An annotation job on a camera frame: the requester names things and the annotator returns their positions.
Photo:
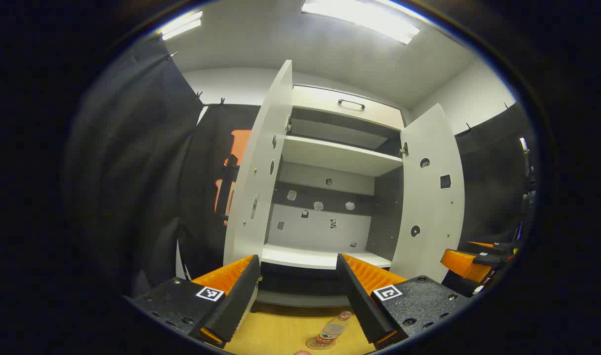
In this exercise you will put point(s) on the white cabinet drawer front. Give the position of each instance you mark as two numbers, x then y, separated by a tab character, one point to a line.
320	106

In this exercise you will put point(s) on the clear plastic water bottle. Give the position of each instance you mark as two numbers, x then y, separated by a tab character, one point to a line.
332	329

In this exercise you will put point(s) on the white cabinet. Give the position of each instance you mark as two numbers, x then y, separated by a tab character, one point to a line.
330	155

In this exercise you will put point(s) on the white cabinet door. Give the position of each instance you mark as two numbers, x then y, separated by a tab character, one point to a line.
431	207
261	172

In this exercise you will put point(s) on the round wooden coaster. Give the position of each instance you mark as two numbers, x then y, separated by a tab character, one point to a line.
310	342

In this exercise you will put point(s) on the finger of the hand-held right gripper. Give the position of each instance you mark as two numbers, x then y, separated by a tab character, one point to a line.
502	246
463	264

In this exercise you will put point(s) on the black backdrop cloth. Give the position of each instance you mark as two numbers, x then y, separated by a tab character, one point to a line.
487	187
132	172

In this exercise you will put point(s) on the large ceiling light panel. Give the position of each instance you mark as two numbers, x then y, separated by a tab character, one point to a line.
359	17

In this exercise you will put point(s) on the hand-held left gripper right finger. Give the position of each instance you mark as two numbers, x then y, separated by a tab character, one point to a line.
359	305

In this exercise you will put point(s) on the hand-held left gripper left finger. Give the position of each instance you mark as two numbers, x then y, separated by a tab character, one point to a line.
231	305

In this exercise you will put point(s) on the narrow ceiling light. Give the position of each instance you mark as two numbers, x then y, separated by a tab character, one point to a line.
182	25

